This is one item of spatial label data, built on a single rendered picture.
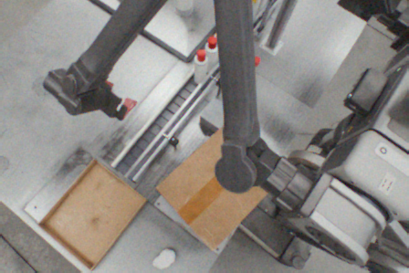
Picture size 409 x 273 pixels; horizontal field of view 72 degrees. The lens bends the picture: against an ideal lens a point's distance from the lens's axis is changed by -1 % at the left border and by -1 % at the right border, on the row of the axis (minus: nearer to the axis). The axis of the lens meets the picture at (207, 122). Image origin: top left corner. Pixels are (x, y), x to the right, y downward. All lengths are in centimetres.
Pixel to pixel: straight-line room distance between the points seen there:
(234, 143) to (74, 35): 116
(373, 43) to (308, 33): 138
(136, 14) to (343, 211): 49
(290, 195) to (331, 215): 7
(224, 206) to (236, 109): 42
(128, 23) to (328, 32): 117
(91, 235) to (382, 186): 97
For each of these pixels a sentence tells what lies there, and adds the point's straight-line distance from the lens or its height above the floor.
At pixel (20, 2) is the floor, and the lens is 301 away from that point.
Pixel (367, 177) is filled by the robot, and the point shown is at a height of 153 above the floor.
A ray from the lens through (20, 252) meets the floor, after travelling 225.
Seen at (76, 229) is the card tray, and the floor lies 83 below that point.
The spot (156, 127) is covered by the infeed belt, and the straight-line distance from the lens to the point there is 116.
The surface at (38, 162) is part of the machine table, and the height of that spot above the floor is 83.
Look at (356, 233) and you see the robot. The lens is 54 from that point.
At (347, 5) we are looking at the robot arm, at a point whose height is 144.
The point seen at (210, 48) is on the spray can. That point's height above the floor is 105.
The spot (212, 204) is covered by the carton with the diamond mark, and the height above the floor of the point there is 112.
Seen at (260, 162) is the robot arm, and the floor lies 149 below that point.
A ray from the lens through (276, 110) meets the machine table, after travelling 128.
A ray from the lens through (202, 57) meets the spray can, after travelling 105.
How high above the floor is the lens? 197
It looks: 71 degrees down
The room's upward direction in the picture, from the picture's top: 8 degrees clockwise
